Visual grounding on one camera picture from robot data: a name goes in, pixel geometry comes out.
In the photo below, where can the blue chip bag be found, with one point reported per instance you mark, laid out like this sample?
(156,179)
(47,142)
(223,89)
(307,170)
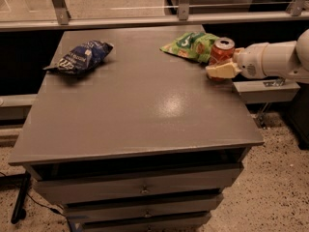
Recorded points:
(84,57)

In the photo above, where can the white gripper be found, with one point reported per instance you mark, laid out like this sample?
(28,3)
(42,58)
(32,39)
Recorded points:
(251,61)

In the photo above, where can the top grey drawer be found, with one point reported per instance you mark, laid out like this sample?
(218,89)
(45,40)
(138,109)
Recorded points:
(143,184)

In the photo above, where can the grey drawer cabinet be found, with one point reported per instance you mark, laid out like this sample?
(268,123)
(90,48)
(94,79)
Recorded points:
(142,110)

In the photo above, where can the green rice chip bag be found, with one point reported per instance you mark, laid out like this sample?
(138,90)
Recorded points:
(194,46)

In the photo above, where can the bottom grey drawer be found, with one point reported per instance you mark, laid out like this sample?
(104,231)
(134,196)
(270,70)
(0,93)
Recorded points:
(150,224)

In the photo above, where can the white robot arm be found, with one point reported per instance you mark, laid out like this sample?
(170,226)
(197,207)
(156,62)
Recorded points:
(302,51)

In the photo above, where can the middle grey drawer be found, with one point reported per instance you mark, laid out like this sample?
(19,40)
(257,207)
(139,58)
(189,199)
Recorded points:
(146,209)

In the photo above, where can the red coke can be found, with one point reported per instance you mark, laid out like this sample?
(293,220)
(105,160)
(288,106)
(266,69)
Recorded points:
(222,50)

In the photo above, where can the metal glass railing frame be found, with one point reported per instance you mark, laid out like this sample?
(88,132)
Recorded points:
(28,15)

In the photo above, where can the black floor stand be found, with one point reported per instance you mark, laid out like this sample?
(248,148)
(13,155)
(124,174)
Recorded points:
(22,182)

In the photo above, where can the grey drawer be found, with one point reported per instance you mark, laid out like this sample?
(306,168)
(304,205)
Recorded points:
(143,184)
(146,209)
(150,224)

